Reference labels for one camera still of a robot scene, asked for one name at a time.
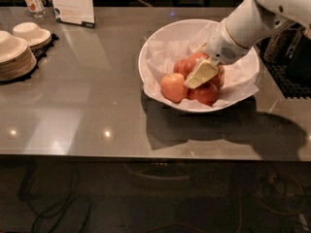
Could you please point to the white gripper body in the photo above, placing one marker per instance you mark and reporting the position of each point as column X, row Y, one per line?
column 223, row 48

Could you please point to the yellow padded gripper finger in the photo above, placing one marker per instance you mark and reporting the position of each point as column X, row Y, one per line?
column 203, row 71

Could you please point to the red apple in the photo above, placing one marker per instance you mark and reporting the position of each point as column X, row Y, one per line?
column 192, row 60
column 219, row 79
column 206, row 94
column 179, row 67

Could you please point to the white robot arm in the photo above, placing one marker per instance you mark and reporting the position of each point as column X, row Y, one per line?
column 249, row 23

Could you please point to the white paper bowl liner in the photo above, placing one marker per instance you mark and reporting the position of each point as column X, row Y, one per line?
column 162, row 54

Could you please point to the front left yellowish apple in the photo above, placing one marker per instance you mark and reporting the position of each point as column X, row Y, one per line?
column 172, row 87

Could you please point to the large white bowl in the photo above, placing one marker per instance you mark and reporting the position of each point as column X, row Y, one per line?
column 168, row 33

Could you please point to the black rubber mat right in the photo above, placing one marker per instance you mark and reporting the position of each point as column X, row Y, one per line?
column 289, row 89

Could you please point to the black rubber mat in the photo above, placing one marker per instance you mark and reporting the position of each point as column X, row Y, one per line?
column 40, row 53
column 289, row 89

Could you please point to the white standing sign card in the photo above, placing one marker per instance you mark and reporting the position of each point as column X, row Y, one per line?
column 78, row 12

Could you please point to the black rubber mat left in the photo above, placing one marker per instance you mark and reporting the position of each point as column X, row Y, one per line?
column 40, row 53

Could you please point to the small stack of paper bowls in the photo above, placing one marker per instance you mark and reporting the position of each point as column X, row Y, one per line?
column 35, row 36

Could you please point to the large stack of paper plates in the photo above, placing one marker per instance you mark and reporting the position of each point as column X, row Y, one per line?
column 10, row 46

